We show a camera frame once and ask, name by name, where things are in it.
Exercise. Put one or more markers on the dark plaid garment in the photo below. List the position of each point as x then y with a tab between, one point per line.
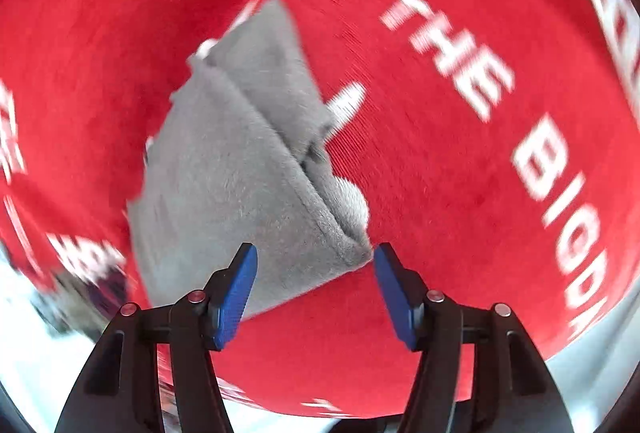
100	295

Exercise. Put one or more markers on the red printed blanket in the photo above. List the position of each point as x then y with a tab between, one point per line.
425	163

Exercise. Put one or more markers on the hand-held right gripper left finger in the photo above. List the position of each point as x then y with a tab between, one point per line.
232	298

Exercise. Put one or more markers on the grey sweater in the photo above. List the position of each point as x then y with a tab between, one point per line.
225	193

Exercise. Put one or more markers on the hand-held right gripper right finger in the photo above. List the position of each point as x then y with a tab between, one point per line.
395	298

